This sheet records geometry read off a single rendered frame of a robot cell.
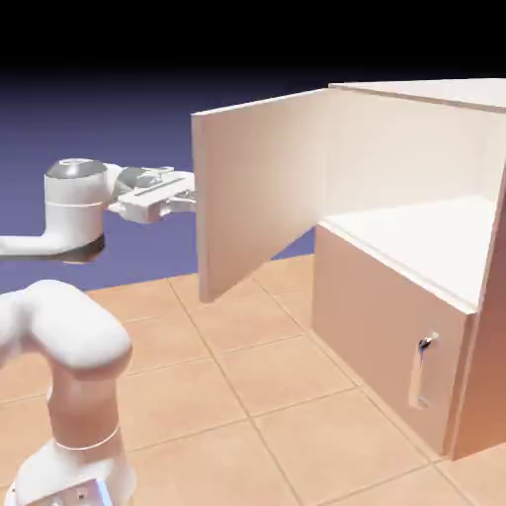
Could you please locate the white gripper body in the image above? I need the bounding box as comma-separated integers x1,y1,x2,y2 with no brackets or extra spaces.
108,172,198,225

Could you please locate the light wood cabinet door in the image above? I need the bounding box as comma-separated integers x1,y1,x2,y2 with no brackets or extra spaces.
190,88,332,304
310,223,478,457

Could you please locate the light wood cabinet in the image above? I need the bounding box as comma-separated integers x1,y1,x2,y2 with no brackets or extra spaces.
310,77,506,463

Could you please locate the light wood closed cabinet door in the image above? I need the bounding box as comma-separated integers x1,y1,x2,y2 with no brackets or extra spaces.
310,223,478,457

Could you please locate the pale metal door handle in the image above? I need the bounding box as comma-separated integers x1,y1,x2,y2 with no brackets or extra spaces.
408,330,441,411

